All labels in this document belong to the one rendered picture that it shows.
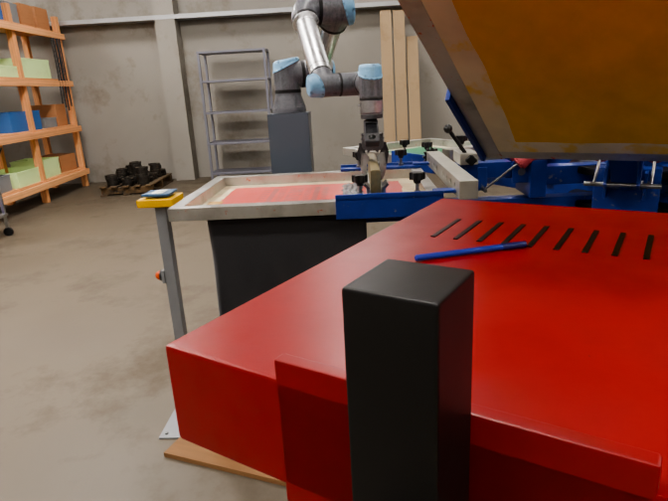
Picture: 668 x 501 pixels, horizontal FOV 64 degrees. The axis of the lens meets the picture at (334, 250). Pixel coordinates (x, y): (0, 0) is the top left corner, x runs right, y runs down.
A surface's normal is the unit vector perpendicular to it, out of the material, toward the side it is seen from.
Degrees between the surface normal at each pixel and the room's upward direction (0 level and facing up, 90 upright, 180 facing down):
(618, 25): 148
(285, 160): 90
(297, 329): 0
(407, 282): 0
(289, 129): 90
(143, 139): 90
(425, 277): 0
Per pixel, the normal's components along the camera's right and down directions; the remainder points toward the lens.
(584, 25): -0.24, 0.95
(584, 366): -0.05, -0.95
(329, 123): -0.02, 0.29
